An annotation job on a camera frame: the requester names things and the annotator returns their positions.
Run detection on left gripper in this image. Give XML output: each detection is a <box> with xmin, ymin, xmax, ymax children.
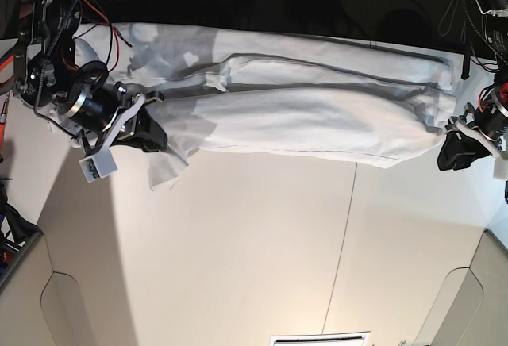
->
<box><xmin>437</xmin><ymin>102</ymin><xmax>507</xmax><ymax>171</ymax></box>

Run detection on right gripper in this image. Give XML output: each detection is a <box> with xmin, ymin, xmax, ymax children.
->
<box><xmin>59</xmin><ymin>82</ymin><xmax>168</xmax><ymax>153</ymax></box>

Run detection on white t-shirt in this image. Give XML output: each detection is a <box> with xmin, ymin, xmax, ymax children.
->
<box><xmin>43</xmin><ymin>22</ymin><xmax>466</xmax><ymax>193</ymax></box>

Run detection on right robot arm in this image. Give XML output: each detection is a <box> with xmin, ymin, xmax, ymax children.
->
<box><xmin>1</xmin><ymin>0</ymin><xmax>168</xmax><ymax>156</ymax></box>

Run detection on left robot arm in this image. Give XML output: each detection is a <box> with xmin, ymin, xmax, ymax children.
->
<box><xmin>437</xmin><ymin>0</ymin><xmax>507</xmax><ymax>181</ymax></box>

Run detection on orange handled screwdriver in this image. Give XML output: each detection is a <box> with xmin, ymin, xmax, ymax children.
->
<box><xmin>0</xmin><ymin>92</ymin><xmax>10</xmax><ymax>149</ymax></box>

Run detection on orange handled pliers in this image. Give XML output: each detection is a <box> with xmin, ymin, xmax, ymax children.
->
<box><xmin>0</xmin><ymin>55</ymin><xmax>14</xmax><ymax>88</ymax></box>

